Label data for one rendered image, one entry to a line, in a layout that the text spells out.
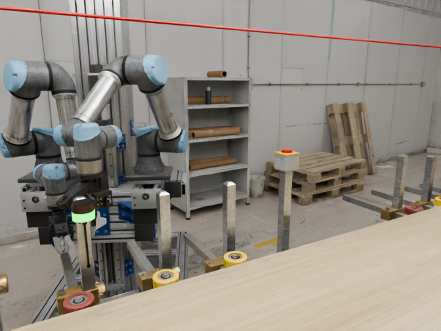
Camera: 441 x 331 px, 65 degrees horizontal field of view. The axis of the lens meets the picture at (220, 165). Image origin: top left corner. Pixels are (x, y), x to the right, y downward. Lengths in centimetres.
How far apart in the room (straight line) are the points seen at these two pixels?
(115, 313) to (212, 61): 371
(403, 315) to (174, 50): 359
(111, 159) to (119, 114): 25
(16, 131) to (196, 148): 285
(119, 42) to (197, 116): 246
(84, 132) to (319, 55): 489
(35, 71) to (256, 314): 117
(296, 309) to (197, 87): 352
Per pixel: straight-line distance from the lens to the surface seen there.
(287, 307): 101
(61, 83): 157
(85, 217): 102
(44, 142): 187
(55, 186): 144
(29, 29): 372
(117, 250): 207
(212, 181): 454
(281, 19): 516
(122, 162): 199
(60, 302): 118
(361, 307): 106
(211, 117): 438
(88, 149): 111
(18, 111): 167
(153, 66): 142
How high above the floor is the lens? 148
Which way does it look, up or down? 13 degrees down
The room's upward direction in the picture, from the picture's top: straight up
